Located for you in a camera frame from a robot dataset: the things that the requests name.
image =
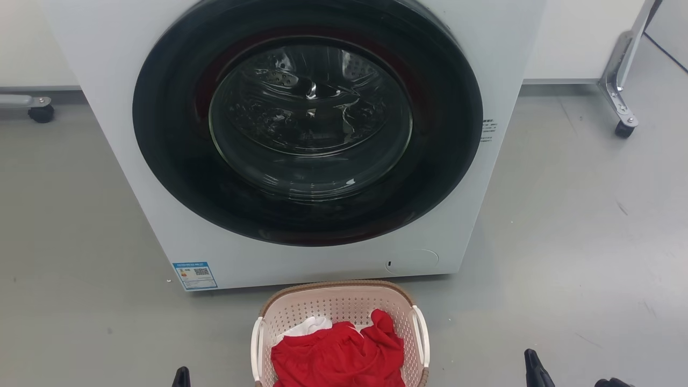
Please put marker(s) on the red garment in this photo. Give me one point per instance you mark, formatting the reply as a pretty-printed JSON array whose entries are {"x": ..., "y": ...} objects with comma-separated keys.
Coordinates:
[{"x": 333, "y": 355}]

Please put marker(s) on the white garment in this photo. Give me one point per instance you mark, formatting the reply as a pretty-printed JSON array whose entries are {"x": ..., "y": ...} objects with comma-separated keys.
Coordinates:
[{"x": 309, "y": 325}]

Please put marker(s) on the round black washing machine door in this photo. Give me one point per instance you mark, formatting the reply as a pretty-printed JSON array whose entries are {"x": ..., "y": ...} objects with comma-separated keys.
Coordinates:
[{"x": 166, "y": 150}]

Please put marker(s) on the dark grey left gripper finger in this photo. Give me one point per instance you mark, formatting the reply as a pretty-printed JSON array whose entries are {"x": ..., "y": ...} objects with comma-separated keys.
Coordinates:
[{"x": 182, "y": 378}]

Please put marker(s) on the beige perforated plastic laundry basket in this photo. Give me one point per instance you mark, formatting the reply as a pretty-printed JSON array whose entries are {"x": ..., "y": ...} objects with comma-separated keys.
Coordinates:
[{"x": 333, "y": 301}]

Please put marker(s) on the small printed text sticker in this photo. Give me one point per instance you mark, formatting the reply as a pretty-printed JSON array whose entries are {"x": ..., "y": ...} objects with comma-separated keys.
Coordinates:
[{"x": 488, "y": 131}]

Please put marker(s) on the black caster wheel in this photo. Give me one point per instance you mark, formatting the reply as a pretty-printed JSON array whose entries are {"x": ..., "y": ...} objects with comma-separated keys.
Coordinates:
[
  {"x": 624, "y": 129},
  {"x": 41, "y": 114}
]

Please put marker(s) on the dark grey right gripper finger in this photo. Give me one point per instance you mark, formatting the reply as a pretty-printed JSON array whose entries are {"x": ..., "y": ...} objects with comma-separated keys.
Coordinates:
[
  {"x": 536, "y": 372},
  {"x": 613, "y": 383}
]

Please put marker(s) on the round white filter cover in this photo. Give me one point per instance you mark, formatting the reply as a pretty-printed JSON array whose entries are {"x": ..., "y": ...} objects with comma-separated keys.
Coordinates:
[{"x": 414, "y": 262}]

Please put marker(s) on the grey metal stand leg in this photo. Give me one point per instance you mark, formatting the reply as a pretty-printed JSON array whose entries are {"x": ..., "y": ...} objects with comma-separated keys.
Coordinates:
[
  {"x": 623, "y": 59},
  {"x": 21, "y": 101}
]

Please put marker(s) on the blue energy label sticker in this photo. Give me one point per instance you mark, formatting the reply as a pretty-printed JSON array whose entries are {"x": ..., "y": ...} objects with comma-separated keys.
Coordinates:
[{"x": 194, "y": 276}]

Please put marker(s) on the white front-load washing machine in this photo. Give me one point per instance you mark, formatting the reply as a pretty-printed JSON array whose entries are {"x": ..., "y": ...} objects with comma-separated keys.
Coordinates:
[{"x": 102, "y": 80}]

